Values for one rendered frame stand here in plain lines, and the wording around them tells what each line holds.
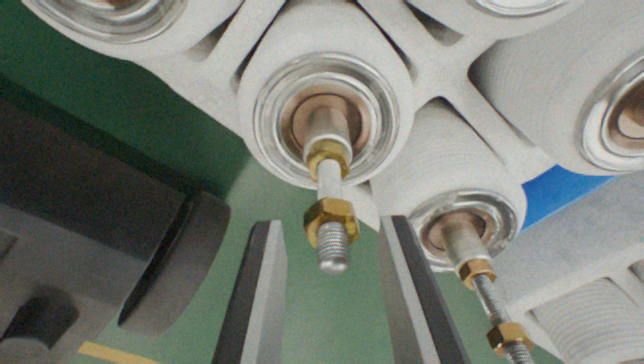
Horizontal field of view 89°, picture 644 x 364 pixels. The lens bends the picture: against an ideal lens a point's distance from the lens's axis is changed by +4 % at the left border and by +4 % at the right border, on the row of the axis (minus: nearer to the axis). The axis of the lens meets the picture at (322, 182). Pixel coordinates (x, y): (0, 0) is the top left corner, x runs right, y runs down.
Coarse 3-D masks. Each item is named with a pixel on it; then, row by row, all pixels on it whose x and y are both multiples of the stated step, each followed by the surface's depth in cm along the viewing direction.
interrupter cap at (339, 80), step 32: (288, 64) 14; (320, 64) 15; (352, 64) 14; (288, 96) 15; (320, 96) 16; (352, 96) 16; (384, 96) 15; (256, 128) 16; (288, 128) 17; (352, 128) 17; (384, 128) 17; (288, 160) 18; (352, 160) 18; (384, 160) 18
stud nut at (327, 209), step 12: (324, 204) 10; (336, 204) 10; (348, 204) 10; (312, 216) 10; (324, 216) 10; (336, 216) 10; (348, 216) 10; (312, 228) 10; (348, 228) 10; (312, 240) 11; (348, 240) 11
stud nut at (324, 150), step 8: (320, 144) 13; (328, 144) 13; (336, 144) 14; (312, 152) 14; (320, 152) 13; (328, 152) 13; (336, 152) 13; (344, 152) 13; (312, 160) 13; (320, 160) 13; (336, 160) 13; (344, 160) 13; (312, 168) 13; (344, 168) 13; (312, 176) 14; (344, 176) 14
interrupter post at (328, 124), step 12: (324, 108) 16; (312, 120) 15; (324, 120) 15; (336, 120) 15; (312, 132) 14; (324, 132) 14; (336, 132) 14; (348, 132) 16; (312, 144) 14; (348, 144) 14; (348, 156) 14
